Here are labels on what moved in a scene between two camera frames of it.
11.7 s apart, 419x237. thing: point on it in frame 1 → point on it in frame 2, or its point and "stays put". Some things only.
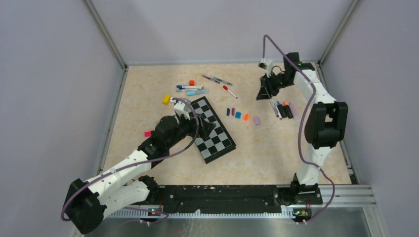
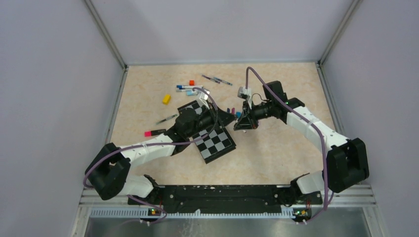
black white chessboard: (219, 142) stays put
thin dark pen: (210, 78) stays put
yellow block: (166, 99) stays put
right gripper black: (266, 86) → (244, 122)
